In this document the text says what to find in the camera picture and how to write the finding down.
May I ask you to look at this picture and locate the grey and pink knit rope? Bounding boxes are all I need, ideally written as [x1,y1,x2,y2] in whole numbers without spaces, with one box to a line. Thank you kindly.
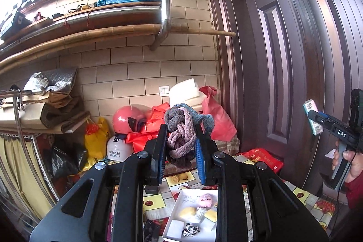
[164,103,214,168]

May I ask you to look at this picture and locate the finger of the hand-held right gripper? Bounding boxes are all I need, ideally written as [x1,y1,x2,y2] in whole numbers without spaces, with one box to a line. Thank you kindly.
[308,111,334,130]

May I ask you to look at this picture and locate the person's right forearm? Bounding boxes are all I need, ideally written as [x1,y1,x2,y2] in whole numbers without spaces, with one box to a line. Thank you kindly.
[344,173,363,209]

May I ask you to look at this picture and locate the long white cardboard box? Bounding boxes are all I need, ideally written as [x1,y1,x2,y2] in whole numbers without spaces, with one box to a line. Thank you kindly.
[163,188,219,241]

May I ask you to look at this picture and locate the red plastic bag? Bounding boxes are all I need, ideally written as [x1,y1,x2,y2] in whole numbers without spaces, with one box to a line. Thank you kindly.
[199,86,238,142]

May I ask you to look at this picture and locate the plaid blanket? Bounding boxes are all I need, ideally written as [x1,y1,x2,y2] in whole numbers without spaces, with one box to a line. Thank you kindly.
[211,136,241,156]

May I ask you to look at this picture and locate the metal wire rack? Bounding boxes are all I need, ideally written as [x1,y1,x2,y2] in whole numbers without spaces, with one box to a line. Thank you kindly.
[0,86,86,231]

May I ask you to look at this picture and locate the black plastic bag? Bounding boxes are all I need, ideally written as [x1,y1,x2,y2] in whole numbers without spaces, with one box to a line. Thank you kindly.
[47,140,88,178]

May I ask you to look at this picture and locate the white helmet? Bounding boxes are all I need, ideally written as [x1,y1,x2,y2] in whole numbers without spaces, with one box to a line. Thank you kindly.
[106,134,134,161]

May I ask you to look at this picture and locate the white sponge block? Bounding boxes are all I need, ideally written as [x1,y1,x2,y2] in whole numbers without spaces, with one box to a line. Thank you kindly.
[167,219,185,238]

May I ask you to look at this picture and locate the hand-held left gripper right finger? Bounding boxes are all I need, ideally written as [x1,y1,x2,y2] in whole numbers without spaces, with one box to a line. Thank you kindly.
[194,124,329,242]

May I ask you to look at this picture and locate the red printed bag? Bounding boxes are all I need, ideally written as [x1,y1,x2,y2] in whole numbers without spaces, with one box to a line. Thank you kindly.
[241,148,284,174]

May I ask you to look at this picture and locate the bamboo pole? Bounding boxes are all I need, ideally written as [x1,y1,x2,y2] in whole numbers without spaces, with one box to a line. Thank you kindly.
[0,24,237,75]

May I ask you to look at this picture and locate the person's right hand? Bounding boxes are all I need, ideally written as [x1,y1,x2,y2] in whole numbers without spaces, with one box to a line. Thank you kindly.
[332,141,363,183]

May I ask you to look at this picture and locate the yellow plastic bag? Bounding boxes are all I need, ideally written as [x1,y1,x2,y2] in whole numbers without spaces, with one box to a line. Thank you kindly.
[84,117,111,159]

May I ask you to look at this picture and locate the black case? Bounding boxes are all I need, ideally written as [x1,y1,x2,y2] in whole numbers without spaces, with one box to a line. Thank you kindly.
[0,12,32,41]

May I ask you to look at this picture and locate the black cable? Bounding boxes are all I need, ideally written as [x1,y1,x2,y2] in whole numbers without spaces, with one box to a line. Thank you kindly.
[329,189,341,234]

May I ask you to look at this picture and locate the black and white scrunchie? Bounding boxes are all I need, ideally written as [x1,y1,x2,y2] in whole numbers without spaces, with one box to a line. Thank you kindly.
[182,223,202,237]

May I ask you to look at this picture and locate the pink helmet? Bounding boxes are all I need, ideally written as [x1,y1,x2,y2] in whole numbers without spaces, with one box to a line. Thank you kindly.
[113,105,148,135]

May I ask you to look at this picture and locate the fruit-print tablecloth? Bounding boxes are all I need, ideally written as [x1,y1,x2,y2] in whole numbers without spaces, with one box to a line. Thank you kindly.
[110,151,335,242]

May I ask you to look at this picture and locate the dark wooden door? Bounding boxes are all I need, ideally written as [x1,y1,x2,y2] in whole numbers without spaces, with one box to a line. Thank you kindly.
[204,0,363,203]

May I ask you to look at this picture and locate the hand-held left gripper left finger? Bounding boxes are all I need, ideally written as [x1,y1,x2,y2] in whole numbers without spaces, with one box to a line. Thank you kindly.
[30,123,171,242]

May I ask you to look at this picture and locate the white foam block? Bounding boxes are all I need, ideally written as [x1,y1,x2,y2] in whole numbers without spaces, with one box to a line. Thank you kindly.
[169,78,209,113]

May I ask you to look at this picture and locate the silver foil bag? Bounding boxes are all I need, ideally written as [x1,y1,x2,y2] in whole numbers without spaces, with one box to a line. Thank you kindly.
[24,68,79,95]

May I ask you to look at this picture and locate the pile of folded fabric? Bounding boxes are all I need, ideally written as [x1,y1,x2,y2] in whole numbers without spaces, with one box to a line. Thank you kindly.
[6,89,91,133]

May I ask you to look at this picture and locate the stainless steel railing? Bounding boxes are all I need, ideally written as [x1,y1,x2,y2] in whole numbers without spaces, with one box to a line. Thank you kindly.
[0,0,172,51]

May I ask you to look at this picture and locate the yellow curtain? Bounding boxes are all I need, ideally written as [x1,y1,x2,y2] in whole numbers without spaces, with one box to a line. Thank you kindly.
[0,134,54,220]

